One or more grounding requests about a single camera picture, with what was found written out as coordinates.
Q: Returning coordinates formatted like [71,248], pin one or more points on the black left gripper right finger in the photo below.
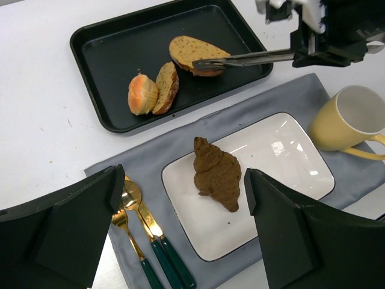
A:
[308,244]

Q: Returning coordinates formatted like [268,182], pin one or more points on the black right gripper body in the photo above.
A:
[350,25]

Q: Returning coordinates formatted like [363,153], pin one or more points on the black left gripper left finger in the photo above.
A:
[55,241]

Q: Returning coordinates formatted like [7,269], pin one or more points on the brown chocolate croissant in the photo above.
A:
[217,174]

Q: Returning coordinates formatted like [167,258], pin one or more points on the silver metal tongs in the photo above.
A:
[267,57]

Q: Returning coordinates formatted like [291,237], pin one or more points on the tan seeded bread slice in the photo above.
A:
[185,49]

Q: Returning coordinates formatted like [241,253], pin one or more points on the round pale bread roll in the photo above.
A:
[142,95]

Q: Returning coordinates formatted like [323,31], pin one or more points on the brown crusted bread wedge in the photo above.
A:
[167,83]

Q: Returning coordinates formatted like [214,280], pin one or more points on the yellow ceramic mug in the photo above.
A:
[353,115]

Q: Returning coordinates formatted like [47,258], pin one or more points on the white rectangular plate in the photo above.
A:
[278,146]

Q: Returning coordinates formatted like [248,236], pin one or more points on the black baking tray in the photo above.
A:
[110,53]

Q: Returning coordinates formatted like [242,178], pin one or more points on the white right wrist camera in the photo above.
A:
[311,12]

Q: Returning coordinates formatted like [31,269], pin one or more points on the gold fork green handle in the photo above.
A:
[120,220]

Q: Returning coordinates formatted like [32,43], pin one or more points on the gold spoon green handle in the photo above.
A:
[131,199]

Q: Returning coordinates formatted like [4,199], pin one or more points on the gold knife green handle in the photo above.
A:
[180,268]

